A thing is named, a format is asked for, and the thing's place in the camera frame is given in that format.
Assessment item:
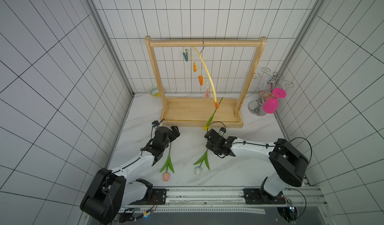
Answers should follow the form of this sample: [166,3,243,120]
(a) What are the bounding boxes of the yellow wavy clothes hanger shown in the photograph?
[184,47,218,103]

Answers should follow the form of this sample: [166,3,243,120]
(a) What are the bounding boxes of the pink tulip flower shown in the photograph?
[160,143,175,182]

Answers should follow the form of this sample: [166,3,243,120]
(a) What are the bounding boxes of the white tulip flower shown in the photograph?
[194,149,211,176]

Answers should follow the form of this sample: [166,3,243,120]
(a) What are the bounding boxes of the teal clothespin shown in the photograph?
[183,50,189,62]

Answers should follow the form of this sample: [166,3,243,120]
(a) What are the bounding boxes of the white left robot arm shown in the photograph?
[80,126,180,225]

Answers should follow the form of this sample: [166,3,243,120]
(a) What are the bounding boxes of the pink clothespin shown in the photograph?
[205,88,211,98]

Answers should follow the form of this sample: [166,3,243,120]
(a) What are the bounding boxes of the chrome glass holder stand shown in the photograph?
[248,67,294,117]

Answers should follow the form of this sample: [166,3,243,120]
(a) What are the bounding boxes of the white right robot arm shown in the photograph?
[205,129,311,197]

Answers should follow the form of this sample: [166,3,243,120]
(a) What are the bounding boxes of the orange middle clothespin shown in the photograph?
[198,75,204,86]

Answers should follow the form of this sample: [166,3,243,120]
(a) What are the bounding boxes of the red patterned wine glass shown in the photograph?
[259,90,275,103]

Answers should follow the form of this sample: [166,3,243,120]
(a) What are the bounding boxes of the magenta plastic wine glass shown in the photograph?
[263,88,287,114]

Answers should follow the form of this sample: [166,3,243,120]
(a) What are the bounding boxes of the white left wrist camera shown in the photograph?
[152,120,161,128]

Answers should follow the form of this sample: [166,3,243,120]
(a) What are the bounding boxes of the metal base rail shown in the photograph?
[119,187,330,217]

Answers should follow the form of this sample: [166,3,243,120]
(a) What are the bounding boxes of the wooden hanging rack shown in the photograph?
[145,36,267,130]

